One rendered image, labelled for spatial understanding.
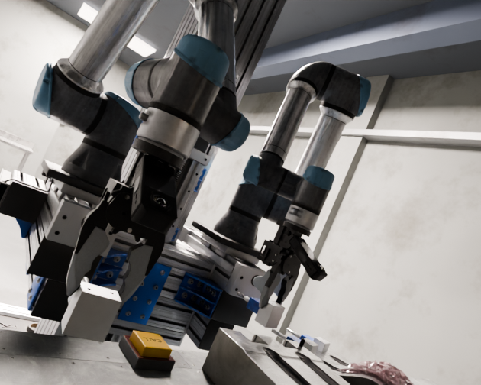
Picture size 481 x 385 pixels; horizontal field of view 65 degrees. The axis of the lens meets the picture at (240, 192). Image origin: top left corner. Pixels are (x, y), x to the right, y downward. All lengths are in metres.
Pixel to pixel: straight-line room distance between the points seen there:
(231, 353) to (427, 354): 2.53
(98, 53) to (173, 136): 0.49
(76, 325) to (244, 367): 0.36
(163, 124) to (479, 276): 2.86
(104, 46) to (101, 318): 0.62
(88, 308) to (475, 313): 2.84
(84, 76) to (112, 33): 0.12
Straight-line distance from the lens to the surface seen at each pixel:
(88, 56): 0.95
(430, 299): 3.25
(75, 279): 0.50
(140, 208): 0.41
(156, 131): 0.48
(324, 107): 1.23
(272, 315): 0.93
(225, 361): 0.79
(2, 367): 0.64
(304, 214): 0.91
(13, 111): 7.50
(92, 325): 0.51
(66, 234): 0.89
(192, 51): 0.51
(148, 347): 0.74
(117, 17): 0.92
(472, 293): 3.14
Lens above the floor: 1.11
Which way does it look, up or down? 4 degrees up
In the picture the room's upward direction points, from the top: 24 degrees clockwise
